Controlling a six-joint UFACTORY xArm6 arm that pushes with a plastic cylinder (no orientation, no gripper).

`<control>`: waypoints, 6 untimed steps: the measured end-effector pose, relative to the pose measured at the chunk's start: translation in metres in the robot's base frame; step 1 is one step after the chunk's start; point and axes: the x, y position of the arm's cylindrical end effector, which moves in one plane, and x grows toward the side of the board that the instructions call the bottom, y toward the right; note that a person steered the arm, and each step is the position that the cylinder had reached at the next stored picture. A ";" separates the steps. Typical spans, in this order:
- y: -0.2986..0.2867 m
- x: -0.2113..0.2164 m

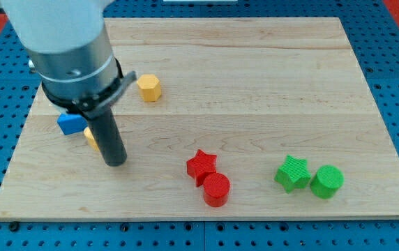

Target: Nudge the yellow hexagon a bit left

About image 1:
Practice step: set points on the red star block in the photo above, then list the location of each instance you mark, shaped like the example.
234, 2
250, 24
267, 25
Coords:
200, 166

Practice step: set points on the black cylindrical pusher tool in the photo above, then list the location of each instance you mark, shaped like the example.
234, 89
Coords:
106, 134

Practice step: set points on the blue block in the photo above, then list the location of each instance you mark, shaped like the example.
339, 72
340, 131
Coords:
71, 123

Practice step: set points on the red cylinder block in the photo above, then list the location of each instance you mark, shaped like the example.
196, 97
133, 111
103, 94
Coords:
216, 189

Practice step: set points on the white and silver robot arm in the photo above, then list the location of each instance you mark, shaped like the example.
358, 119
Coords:
69, 48

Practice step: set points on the wooden board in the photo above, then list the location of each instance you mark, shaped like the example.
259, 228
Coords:
249, 90

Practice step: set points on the yellow block behind tool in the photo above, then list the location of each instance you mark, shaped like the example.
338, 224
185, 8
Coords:
90, 139

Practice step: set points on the green cylinder block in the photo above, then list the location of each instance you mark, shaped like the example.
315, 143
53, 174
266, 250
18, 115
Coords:
327, 181

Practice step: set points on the yellow hexagon block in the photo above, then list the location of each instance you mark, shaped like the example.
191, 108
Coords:
149, 87

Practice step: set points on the green star block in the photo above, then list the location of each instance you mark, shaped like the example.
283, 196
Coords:
293, 174

